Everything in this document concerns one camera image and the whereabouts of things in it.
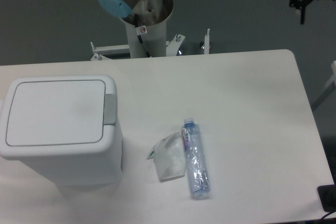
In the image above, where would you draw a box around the black cable on pedestal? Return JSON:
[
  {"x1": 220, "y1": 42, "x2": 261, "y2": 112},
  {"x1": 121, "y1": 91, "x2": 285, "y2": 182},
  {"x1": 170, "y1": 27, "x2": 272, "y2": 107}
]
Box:
[{"x1": 134, "y1": 13, "x2": 153, "y2": 58}]

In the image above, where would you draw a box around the black device at table corner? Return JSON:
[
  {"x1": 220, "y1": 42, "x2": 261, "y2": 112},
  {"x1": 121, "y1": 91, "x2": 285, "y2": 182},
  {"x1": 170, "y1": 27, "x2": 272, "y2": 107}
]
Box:
[{"x1": 317, "y1": 185, "x2": 335, "y2": 212}]

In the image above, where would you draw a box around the grey trash can push button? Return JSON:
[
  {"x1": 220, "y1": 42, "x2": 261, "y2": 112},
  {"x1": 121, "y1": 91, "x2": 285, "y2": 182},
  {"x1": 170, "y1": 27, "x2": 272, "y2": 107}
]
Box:
[{"x1": 103, "y1": 94, "x2": 118, "y2": 125}]

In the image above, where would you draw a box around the white pedestal base frame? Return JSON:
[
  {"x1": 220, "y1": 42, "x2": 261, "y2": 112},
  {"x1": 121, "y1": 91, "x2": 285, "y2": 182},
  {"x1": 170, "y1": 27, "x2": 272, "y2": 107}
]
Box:
[{"x1": 90, "y1": 28, "x2": 212, "y2": 61}]

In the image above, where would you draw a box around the white crumpled plastic bag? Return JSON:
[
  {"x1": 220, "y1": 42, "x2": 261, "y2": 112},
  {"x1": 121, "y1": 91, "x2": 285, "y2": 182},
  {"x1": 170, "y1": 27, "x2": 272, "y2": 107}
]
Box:
[{"x1": 147, "y1": 132, "x2": 186, "y2": 182}]

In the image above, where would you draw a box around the clear plastic water bottle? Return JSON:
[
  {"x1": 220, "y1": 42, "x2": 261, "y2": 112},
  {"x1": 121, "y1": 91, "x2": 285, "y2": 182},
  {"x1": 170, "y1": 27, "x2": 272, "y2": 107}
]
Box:
[{"x1": 181, "y1": 118, "x2": 211, "y2": 200}]

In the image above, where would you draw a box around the white frame at right edge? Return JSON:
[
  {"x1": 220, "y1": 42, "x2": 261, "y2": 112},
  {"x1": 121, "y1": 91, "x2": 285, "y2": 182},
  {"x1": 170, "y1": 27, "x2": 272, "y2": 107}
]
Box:
[{"x1": 311, "y1": 61, "x2": 335, "y2": 111}]

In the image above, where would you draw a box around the white plastic trash can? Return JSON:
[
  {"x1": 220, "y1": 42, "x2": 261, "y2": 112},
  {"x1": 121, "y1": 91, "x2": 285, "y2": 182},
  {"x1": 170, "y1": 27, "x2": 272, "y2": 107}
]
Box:
[{"x1": 1, "y1": 74, "x2": 123, "y2": 187}]

